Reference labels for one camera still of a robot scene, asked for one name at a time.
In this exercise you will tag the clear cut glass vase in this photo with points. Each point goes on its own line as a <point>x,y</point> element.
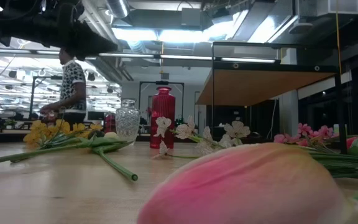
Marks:
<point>127,121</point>

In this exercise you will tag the dark artificial tulip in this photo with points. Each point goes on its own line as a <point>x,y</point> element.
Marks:
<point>95,134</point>

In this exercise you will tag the yellow artificial flower bunch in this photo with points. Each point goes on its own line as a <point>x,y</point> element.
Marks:
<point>39,127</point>

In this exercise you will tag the red ribbed glass vase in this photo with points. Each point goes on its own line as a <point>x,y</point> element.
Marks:
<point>163,118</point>

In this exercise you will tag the white artificial flower bunch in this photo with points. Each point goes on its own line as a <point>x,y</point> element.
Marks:
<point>236,129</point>

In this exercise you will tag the wooden shelf with black frame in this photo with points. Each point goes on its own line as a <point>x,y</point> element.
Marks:
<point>259,84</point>

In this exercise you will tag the pink artificial tulip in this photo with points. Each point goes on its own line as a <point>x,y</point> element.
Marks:
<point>244,186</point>

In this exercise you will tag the pink blossom flower bunch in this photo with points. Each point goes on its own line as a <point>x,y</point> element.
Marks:
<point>303,129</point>

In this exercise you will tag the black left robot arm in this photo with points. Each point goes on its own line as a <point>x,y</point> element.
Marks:
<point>11,18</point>

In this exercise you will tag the person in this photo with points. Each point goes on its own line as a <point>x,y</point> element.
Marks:
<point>71,84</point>

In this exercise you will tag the red background container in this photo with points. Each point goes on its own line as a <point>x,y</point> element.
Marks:
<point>110,123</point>

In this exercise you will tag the white ceiling unit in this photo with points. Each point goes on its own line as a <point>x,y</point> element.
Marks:
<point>337,6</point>

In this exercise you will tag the light green cup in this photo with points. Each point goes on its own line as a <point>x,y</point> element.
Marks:
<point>340,128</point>

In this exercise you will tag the silver ventilation duct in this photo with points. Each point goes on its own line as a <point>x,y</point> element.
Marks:
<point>117,7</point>

